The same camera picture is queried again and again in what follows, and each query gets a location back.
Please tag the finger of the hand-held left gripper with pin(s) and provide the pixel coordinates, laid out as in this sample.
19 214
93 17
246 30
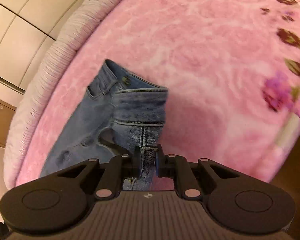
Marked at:
115 147

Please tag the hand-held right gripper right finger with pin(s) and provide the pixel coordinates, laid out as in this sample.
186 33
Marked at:
160 162

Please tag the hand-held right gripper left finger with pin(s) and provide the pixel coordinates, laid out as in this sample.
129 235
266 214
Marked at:
137 162

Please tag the blue denim jeans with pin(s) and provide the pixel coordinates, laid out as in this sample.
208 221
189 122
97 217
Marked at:
90 120

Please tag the pink floral blanket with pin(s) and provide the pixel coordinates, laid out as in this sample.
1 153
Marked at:
215 67

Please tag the pale lilac ribbed quilt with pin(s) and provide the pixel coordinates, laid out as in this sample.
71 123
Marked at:
65 42

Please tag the brown wooden cabinet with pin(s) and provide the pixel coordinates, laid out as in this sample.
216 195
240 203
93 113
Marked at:
0 120

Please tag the cream wardrobe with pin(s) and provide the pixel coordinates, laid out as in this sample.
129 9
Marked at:
15 30

